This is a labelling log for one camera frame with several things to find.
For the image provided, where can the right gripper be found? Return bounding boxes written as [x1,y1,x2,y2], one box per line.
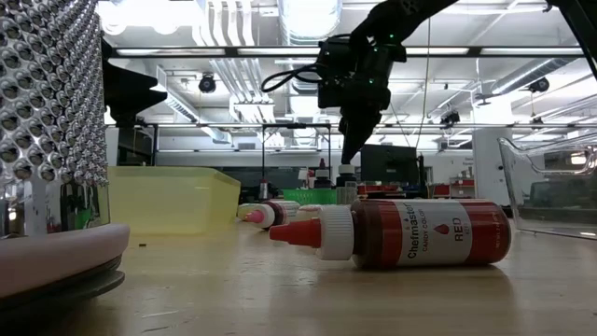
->
[339,26,408,165]

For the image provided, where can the dark colouring bottle black tip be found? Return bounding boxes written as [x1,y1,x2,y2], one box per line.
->
[335,162,359,205]

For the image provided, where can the pink capped colouring bottle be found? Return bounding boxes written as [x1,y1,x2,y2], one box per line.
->
[243,200,302,231]

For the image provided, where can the red food colouring bottle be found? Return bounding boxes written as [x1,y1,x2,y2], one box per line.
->
[268,198,513,271]

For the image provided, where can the black monitor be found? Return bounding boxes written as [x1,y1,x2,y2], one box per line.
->
[359,143,419,186]

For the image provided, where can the pink and chrome toaster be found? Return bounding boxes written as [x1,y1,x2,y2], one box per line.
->
[0,0,131,323]

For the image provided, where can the green plastic basket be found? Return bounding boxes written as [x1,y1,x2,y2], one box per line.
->
[282,188,338,206]

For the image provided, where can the yellow translucent plastic bin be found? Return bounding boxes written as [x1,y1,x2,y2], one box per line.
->
[106,165,243,236]

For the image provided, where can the black overhead crossbeam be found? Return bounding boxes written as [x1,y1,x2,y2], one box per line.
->
[107,46,585,59]

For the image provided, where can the clear plastic bin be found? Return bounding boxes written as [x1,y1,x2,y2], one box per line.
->
[496,132,597,242]

